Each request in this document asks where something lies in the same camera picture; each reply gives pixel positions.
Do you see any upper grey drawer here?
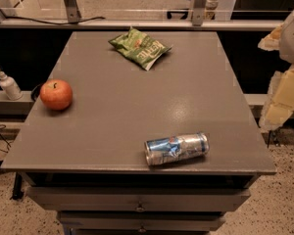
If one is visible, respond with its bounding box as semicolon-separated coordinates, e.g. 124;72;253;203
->
27;187;250;212

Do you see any lower grey drawer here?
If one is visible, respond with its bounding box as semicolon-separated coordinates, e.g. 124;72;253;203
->
58;211;224;232

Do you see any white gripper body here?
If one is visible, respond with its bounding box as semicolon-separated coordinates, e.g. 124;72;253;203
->
279;10;294;64

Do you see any left metal bracket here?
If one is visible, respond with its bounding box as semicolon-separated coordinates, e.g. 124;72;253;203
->
64;0;81;24

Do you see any grey drawer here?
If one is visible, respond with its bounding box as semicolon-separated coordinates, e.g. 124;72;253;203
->
58;211;224;232
27;187;250;212

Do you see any green chips bag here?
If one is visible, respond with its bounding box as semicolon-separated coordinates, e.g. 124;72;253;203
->
109;27;172;71

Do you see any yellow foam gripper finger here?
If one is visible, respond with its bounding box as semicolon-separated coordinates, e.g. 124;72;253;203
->
259;65;294;131
258;25;282;51

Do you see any white pump bottle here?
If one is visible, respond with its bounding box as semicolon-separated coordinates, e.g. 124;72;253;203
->
0;68;23;101

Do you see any right metal bracket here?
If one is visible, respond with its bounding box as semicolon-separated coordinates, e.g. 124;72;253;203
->
192;0;207;26

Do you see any metal bracket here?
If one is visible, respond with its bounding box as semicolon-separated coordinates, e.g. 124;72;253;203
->
64;0;81;24
192;0;207;26

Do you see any black cable on shelf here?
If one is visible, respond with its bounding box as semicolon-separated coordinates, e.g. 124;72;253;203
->
0;0;106;25

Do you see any red apple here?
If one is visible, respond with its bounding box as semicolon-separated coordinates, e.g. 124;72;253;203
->
39;79;73;111

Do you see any silver blue redbull can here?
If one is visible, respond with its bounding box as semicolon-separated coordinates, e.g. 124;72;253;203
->
145;132;210;165

